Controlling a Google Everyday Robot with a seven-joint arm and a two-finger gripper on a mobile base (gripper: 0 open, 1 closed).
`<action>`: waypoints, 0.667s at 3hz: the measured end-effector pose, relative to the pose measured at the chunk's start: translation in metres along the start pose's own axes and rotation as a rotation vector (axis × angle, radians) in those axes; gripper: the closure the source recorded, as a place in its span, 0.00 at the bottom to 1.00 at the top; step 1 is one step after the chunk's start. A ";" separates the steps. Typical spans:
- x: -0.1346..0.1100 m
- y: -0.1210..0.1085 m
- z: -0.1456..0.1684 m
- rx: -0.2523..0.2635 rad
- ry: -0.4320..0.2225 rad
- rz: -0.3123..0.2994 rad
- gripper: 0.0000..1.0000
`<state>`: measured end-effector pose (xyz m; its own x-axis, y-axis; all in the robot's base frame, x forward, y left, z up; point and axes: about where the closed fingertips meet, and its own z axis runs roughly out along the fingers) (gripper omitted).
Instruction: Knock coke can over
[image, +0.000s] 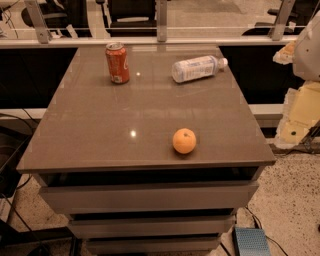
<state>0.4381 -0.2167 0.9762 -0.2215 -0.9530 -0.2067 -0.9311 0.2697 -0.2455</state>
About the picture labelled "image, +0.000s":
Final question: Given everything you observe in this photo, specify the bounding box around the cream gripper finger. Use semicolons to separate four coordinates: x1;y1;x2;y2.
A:
275;81;320;149
273;41;296;65

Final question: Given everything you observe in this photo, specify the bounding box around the red coke can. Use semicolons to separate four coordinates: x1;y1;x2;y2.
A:
105;42;130;84

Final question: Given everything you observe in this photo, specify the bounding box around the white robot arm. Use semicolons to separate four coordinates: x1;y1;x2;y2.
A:
273;11;320;149

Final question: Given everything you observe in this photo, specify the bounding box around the black office chair right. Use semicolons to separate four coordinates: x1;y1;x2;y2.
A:
243;0;320;36

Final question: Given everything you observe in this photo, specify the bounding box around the black office chair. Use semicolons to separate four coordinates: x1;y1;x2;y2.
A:
20;0;93;38
95;0;157;37
243;0;320;36

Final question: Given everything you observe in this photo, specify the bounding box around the clear plastic water bottle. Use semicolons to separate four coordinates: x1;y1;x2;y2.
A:
172;55;228;83

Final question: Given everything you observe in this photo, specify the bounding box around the orange fruit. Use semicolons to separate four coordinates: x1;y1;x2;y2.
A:
172;128;197;154

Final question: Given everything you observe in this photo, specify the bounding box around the blue perforated box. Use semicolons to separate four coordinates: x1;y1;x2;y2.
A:
232;227;271;256

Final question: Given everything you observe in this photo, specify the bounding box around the grey drawer cabinet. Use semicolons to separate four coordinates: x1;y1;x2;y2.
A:
18;45;275;243

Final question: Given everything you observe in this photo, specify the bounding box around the middle grey drawer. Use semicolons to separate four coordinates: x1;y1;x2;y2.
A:
68;216;235;239

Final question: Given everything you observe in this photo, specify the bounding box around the grey drawer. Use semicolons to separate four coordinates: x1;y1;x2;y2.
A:
86;237;220;255
39;181;258;214
68;216;235;239

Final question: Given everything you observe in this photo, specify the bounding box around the black office chair middle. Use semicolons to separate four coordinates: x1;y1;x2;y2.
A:
95;0;157;37

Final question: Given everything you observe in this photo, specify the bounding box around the bottom grey drawer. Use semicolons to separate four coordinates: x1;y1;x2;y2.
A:
86;237;220;255

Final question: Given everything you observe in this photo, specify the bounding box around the top grey drawer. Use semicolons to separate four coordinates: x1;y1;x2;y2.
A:
39;181;258;214

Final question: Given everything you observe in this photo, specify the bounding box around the black office chair left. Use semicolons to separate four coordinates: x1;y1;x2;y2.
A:
20;0;93;38

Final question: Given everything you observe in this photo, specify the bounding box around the metal glass railing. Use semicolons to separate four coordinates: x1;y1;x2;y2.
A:
1;0;319;47

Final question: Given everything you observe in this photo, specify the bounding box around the black floor cable right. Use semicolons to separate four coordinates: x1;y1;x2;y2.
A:
244;206;289;256

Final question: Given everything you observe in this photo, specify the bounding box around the black floor cable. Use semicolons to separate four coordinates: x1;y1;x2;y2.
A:
244;206;289;256
0;173;51;256

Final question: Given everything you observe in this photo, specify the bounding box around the black floor cable left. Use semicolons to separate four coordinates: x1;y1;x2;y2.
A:
0;173;51;256

